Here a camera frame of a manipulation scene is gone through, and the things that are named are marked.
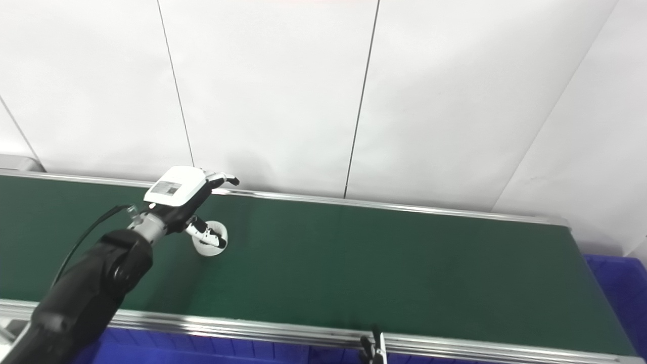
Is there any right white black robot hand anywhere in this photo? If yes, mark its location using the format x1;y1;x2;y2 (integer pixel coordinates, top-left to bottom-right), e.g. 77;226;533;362
359;326;388;364

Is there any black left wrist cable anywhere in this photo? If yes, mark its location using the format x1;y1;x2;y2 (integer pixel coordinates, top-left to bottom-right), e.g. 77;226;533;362
50;204;138;290

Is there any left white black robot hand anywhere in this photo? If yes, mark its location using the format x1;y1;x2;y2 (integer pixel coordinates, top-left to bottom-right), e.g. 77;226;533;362
144;165;241;249

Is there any blue bin at conveyor end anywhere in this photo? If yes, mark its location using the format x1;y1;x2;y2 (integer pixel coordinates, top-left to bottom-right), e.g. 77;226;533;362
583;254;647;357

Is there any blue bin with white parts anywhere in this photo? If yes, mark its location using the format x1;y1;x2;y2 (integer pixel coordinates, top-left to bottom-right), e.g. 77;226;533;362
71;328;364;364

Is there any green conveyor belt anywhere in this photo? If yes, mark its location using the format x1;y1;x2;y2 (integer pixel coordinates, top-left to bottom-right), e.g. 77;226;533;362
0;174;637;357
0;154;647;364

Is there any white smooth ring part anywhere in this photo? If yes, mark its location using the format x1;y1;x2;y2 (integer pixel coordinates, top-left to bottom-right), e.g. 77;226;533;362
192;220;229;258

